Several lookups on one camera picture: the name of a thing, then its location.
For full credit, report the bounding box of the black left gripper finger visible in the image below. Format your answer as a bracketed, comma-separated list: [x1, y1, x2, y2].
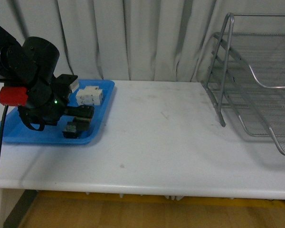
[64, 105, 95, 119]
[72, 118, 91, 131]

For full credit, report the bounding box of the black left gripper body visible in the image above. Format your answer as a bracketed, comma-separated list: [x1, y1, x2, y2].
[18, 74, 78, 131]

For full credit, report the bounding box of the red emergency stop button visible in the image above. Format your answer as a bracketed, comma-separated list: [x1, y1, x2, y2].
[62, 122, 85, 139]

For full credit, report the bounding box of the silver mesh paper rack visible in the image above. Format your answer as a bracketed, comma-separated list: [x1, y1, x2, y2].
[202, 12, 285, 156]

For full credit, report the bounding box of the white circuit breaker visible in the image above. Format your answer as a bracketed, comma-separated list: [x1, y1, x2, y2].
[76, 86, 104, 105]

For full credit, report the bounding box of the blue plastic tray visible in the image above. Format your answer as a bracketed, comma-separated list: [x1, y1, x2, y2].
[3, 80, 114, 145]

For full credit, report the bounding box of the white curtain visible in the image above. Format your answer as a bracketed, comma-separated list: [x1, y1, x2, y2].
[0, 0, 285, 82]

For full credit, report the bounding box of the red wrist camera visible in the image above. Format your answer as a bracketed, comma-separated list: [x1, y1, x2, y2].
[0, 86, 28, 106]

